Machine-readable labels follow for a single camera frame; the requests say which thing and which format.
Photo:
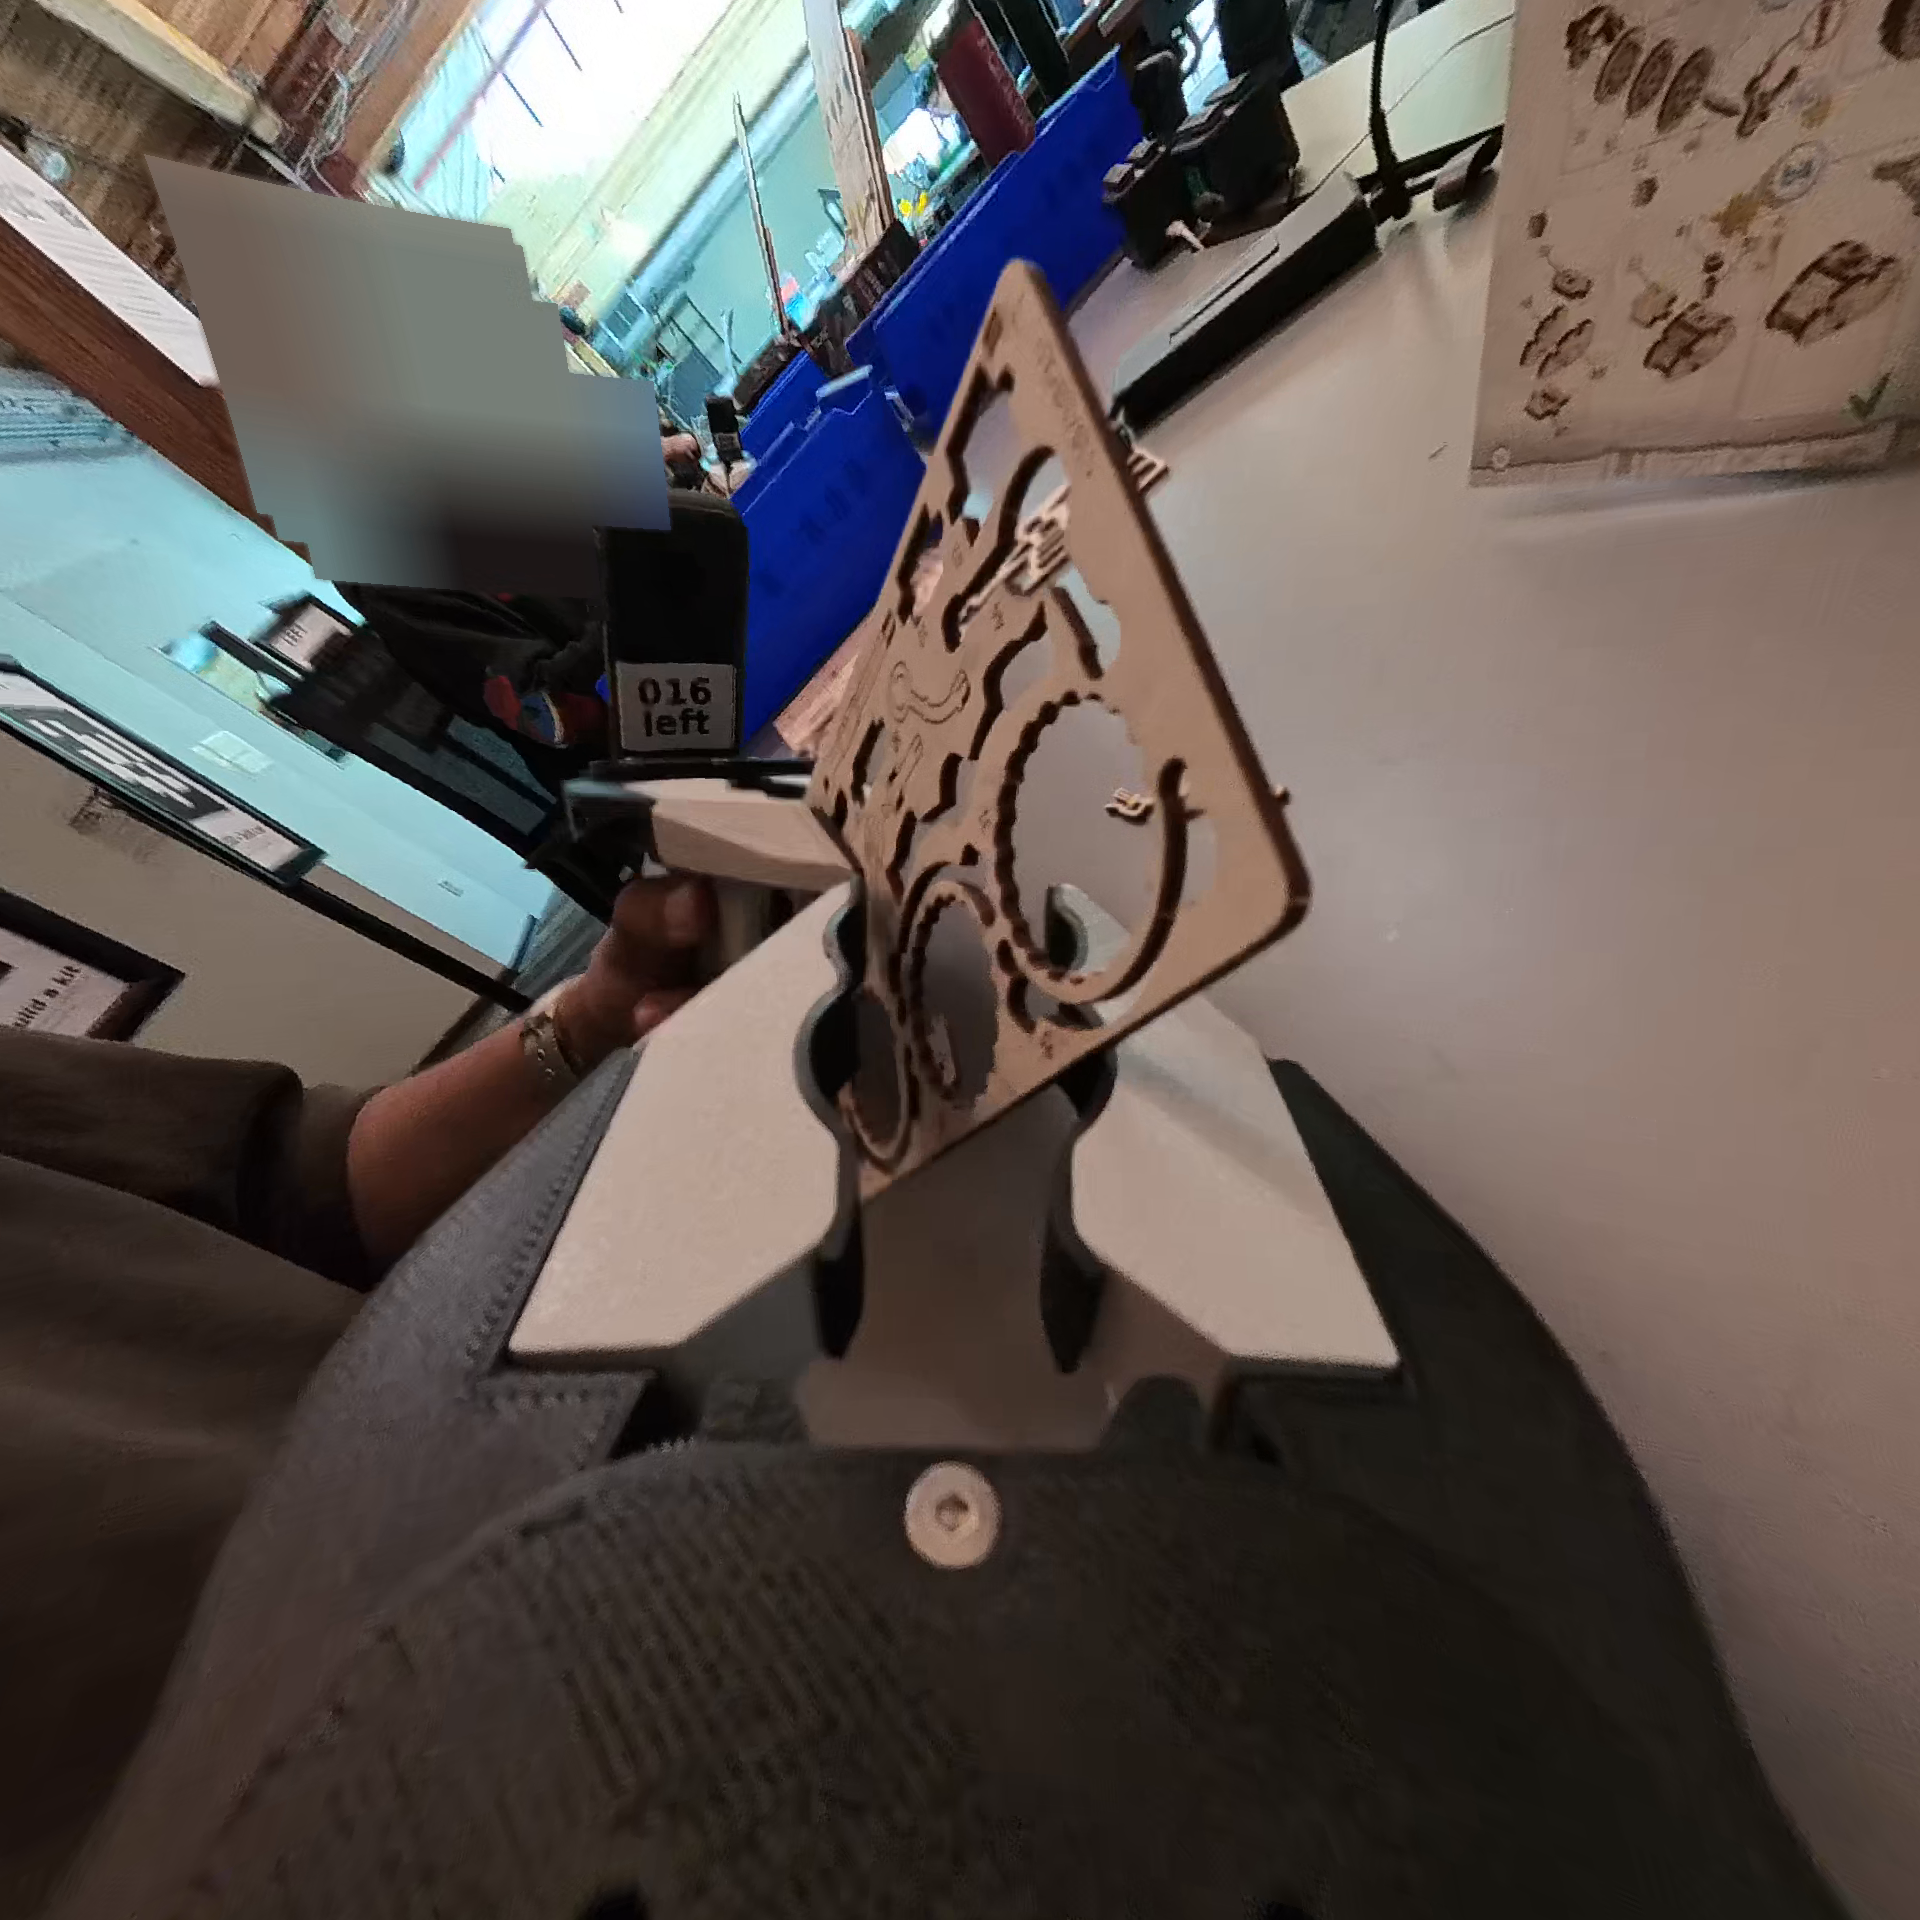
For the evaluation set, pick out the small framed sign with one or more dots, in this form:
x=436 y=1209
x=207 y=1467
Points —
x=307 y=639

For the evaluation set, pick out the white wall poster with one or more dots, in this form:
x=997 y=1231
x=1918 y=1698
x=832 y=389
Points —
x=104 y=268

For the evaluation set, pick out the illustrated instruction booklet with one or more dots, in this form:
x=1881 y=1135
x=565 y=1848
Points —
x=1678 y=226

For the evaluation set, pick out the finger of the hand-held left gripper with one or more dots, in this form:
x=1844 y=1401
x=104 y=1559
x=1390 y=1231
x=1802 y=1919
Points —
x=750 y=840

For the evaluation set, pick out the grey desk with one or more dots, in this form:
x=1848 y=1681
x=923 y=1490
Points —
x=1501 y=899

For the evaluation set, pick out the person's left forearm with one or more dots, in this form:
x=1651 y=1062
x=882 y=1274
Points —
x=451 y=1123

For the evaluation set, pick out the dark red bottle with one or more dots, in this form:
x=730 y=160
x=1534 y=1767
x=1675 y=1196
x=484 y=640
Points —
x=997 y=89

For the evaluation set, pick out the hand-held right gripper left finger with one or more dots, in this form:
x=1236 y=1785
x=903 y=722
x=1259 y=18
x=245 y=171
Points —
x=690 y=1198

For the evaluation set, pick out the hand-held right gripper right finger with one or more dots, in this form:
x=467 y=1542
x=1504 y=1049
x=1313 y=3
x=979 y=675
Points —
x=1230 y=1198

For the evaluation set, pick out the black framed floor sign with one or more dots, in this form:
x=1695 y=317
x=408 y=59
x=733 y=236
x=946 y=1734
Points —
x=150 y=782

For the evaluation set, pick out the black desktop gadgets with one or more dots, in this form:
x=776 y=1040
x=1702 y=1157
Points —
x=1201 y=164

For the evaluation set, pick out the wooden puzzle sheet gear holes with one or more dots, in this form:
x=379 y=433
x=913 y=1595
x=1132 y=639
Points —
x=1171 y=631

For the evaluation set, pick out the person's left hand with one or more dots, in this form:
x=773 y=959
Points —
x=645 y=962

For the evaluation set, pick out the long blue plastic bin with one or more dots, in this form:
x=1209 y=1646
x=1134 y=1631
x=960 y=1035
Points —
x=973 y=303

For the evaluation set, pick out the person's brown jacket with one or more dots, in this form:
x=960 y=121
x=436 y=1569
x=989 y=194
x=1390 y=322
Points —
x=119 y=1500

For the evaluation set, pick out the small blue plastic bin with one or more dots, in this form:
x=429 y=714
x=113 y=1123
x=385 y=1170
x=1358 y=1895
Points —
x=782 y=412

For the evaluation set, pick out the black framed picture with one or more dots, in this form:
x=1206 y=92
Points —
x=76 y=974

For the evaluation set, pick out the black flat device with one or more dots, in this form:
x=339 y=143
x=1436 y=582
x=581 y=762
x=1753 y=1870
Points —
x=1244 y=316

